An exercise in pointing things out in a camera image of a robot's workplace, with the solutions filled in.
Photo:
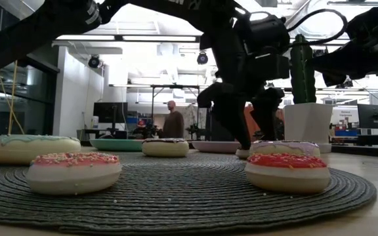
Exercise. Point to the green cactus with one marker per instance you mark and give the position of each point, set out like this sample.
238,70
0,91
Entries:
302,82

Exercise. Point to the pink icing sprinkled donut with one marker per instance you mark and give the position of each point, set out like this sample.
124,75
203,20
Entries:
74,180

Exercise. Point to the long ceiling light bar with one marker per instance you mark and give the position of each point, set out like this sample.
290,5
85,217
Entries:
87,37

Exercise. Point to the mint icing donut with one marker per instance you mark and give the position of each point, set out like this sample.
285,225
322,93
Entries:
34,154

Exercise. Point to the small black background robot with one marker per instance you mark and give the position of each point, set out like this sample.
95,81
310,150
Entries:
195,129

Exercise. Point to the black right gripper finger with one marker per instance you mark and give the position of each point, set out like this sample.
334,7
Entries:
335,78
336,59

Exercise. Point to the person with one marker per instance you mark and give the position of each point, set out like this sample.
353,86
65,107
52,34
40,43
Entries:
173,124

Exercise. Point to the white sign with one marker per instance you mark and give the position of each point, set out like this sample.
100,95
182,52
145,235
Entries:
344,114

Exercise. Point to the pink plate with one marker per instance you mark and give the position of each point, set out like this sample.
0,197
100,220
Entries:
215,147

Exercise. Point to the small chocolate icing donut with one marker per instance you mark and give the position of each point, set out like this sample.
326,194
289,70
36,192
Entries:
241,154

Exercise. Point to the white jug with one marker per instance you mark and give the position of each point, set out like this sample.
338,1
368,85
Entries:
95,123

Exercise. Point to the black ceiling spotlight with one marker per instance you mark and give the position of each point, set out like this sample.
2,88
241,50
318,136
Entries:
202,58
94,62

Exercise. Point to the patterned white cloth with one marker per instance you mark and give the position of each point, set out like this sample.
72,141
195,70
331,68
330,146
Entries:
192,114

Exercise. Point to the white plant pot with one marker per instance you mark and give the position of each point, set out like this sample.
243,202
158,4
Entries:
307,123

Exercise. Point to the red icing sprinkled donut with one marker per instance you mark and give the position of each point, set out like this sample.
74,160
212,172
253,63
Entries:
287,180

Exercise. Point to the grey woven round placemat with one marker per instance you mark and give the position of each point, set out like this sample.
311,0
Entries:
182,196

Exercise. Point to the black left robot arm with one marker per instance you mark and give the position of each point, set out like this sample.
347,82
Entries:
44,29

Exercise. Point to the black robot with red part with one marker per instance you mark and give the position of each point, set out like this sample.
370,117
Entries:
146,131

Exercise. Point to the purple icing donut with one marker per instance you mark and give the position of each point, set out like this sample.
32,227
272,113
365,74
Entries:
284,147

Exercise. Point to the blue box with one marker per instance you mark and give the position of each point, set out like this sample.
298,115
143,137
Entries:
346,132

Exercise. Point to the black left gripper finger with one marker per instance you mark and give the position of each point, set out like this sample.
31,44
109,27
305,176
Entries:
264,121
235,121

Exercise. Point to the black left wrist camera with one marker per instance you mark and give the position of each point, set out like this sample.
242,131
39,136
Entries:
267,42

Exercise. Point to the white pot saucer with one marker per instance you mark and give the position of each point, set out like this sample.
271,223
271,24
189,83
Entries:
325,148

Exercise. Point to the teal plate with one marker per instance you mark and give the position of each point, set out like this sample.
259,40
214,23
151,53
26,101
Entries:
117,145

